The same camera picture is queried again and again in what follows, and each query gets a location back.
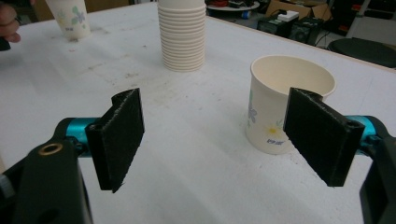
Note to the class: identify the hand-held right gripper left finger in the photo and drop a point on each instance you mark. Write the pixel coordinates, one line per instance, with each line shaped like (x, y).
(118, 143)

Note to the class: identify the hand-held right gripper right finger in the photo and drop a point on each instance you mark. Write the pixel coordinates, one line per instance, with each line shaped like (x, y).
(320, 140)

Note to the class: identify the floral paper cup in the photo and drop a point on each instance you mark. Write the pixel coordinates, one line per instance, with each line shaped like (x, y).
(267, 105)
(70, 23)

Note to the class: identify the stack of paper cups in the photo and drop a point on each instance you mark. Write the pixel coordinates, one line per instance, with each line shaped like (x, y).
(182, 40)

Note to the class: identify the white foam mat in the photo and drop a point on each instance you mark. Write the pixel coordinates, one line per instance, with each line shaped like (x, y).
(199, 180)

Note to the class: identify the black round stool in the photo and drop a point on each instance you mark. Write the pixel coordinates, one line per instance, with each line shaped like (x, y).
(364, 51)

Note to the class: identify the white stand leg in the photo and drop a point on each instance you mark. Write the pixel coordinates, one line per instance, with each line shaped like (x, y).
(358, 18)

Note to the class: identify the small white device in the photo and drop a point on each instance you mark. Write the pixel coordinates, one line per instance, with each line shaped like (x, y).
(289, 15)

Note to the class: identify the small cardboard box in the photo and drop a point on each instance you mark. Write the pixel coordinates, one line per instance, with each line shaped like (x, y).
(299, 7)

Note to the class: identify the blue tape roll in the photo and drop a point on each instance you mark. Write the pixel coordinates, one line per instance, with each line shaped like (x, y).
(246, 14)

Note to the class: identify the white round table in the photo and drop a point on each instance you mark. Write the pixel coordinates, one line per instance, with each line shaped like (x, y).
(233, 6)

